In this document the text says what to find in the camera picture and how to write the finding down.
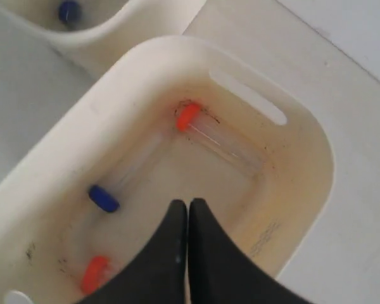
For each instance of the cream bin with mountain sticker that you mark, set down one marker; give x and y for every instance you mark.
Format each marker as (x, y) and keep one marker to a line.
(107, 29)

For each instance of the plain cream plastic bin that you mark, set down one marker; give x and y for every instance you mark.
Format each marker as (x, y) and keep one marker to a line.
(50, 228)

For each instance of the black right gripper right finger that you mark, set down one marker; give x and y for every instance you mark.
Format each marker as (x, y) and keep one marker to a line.
(219, 272)

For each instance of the blue-capped clear tube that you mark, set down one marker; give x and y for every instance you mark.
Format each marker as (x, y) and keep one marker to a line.
(121, 178)

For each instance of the orange-capped clear tube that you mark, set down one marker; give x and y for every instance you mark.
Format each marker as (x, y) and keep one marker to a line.
(196, 121)
(96, 274)

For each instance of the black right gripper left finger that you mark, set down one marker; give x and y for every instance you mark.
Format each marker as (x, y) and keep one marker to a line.
(157, 272)

